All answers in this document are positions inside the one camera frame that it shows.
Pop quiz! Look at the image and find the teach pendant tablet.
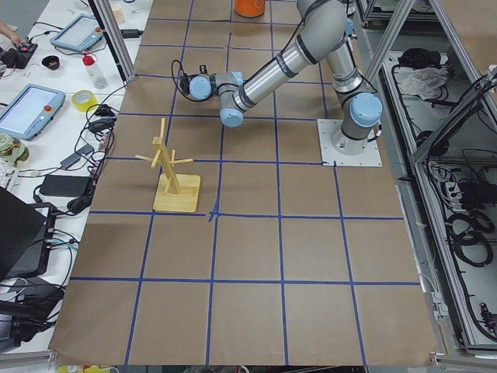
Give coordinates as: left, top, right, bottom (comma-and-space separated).
50, 14, 103, 52
1, 84, 65, 141

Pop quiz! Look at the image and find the wooden mug tree stand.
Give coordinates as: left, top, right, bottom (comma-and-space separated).
135, 118, 201, 213

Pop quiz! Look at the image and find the black bowl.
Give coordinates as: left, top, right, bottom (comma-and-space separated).
42, 55, 61, 71

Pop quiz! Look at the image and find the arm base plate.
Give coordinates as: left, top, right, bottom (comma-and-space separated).
317, 119, 382, 167

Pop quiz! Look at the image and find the orange cylindrical container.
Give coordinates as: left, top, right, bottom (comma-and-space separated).
234, 0, 266, 18

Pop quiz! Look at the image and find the teach pendant tablet near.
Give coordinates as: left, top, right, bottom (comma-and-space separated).
1, 84, 65, 141

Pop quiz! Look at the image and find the yellow tape roll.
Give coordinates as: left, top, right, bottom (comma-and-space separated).
71, 89, 98, 112

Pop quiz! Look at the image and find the black power adapter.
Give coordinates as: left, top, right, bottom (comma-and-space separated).
40, 175, 91, 197

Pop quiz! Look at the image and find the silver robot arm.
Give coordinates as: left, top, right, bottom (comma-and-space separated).
179, 1, 383, 155

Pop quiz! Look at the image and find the black laptop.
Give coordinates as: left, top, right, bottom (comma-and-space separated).
1, 188, 56, 280

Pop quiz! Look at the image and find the white cloth rag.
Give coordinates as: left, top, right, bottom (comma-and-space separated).
399, 67, 449, 100

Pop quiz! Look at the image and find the teach pendant tablet far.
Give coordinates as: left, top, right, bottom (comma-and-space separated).
50, 14, 103, 52

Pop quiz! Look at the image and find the aluminium frame post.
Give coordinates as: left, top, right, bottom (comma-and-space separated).
88, 0, 136, 83

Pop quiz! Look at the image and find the red capped squeeze bottle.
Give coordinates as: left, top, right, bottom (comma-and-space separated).
82, 52, 108, 89

